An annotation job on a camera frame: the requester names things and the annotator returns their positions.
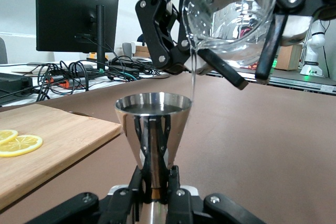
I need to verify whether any steel hourglass jigger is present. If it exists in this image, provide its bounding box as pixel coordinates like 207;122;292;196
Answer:
114;92;194;224

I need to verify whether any orange black hand tool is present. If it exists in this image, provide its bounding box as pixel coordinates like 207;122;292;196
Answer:
44;75;72;90

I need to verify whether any clear glass measuring cup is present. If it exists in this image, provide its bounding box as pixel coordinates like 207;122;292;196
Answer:
181;0;278;69

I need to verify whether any brown table mat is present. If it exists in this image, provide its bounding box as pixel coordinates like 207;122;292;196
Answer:
0;73;336;224

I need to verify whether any teal cable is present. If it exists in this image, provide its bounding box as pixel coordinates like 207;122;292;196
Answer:
98;68;138;82

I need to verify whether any black device box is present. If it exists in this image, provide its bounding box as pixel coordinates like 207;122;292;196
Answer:
0;72;34;92

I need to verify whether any small cardboard box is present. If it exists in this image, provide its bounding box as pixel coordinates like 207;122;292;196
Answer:
134;45;151;58

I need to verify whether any black computer monitor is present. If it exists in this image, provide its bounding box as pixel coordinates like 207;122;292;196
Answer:
35;0;120;71

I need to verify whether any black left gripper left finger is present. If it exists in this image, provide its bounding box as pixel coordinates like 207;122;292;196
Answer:
26;166;148;224

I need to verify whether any wooden cutting board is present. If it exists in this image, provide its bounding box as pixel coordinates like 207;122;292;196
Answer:
0;103;123;210

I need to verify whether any large cardboard box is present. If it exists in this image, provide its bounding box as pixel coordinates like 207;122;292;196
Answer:
274;44;304;71

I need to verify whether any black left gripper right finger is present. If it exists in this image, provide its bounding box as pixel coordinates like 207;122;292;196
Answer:
165;165;266;224

